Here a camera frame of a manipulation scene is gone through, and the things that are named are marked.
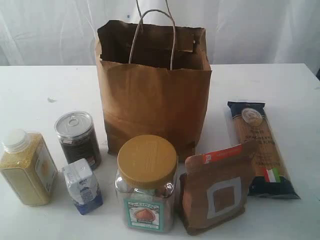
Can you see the brown paper shopping bag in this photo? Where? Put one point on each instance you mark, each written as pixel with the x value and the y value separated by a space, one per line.
pixel 153 80

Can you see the dark can with pull-tab lid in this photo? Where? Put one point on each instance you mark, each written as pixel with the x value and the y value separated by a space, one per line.
pixel 77 137

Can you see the brown kraft stand-up pouch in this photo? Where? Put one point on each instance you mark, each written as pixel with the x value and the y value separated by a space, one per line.
pixel 215 186

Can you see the clear jar with tan lid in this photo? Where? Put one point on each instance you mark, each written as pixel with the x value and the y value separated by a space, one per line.
pixel 145 183

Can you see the yellow grain bottle white cap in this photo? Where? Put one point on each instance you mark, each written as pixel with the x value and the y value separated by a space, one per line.
pixel 28 167

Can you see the small white blue carton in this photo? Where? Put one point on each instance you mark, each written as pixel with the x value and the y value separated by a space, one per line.
pixel 82 186

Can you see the spaghetti packet with Italian flag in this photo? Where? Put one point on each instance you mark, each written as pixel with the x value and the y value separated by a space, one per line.
pixel 271 178

